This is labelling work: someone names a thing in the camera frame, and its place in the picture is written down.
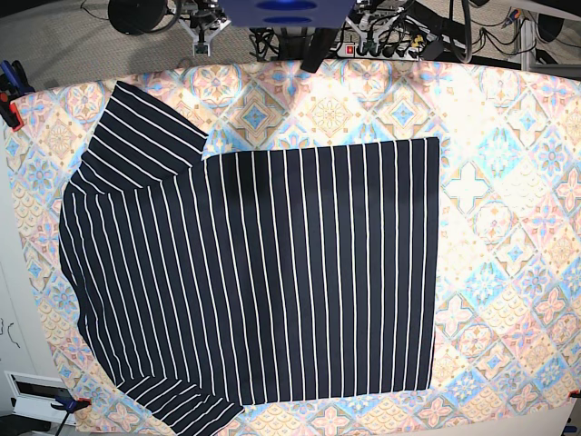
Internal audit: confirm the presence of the navy white striped T-shirt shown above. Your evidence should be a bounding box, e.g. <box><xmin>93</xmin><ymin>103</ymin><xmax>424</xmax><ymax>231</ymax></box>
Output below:
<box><xmin>59</xmin><ymin>82</ymin><xmax>439</xmax><ymax>435</ymax></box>

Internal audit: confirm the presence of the white power strip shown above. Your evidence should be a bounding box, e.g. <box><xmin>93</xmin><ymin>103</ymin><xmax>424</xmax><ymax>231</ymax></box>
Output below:
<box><xmin>335</xmin><ymin>40</ymin><xmax>424</xmax><ymax>61</ymax></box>

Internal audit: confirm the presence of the black round stool base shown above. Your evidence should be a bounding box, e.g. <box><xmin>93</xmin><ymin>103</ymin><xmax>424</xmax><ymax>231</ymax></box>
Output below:
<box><xmin>107</xmin><ymin>0</ymin><xmax>167</xmax><ymax>35</ymax></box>

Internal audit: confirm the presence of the patterned floral tablecloth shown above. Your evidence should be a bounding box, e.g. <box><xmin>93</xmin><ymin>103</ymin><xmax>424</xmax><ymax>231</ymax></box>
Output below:
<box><xmin>1</xmin><ymin>60</ymin><xmax>580</xmax><ymax>435</ymax></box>

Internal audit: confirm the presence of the blue orange clamp lower left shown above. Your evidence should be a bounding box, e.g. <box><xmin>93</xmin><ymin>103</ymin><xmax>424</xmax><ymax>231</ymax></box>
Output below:
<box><xmin>51</xmin><ymin>396</ymin><xmax>92</xmax><ymax>425</ymax></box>

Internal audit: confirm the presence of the blue orange clamp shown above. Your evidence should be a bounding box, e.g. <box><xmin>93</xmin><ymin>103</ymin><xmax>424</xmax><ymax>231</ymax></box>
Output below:
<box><xmin>1</xmin><ymin>60</ymin><xmax>35</xmax><ymax>132</ymax></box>
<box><xmin>51</xmin><ymin>396</ymin><xmax>92</xmax><ymax>425</ymax></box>

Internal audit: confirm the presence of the blue orange clamp upper left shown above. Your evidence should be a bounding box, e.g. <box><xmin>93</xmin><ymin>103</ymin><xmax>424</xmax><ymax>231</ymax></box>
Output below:
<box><xmin>1</xmin><ymin>60</ymin><xmax>35</xmax><ymax>132</ymax></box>

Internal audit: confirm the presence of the black mounting post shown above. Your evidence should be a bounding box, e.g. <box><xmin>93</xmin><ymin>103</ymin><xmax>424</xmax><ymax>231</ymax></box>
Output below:
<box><xmin>300</xmin><ymin>28</ymin><xmax>339</xmax><ymax>74</ymax></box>

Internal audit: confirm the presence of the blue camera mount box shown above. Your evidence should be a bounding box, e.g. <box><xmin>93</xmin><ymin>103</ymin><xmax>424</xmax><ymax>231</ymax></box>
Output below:
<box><xmin>218</xmin><ymin>0</ymin><xmax>355</xmax><ymax>28</ymax></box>

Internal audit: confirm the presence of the white wall vent box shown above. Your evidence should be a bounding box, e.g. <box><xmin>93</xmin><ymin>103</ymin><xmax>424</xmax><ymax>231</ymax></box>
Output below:
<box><xmin>4</xmin><ymin>371</ymin><xmax>70</xmax><ymax>423</ymax></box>

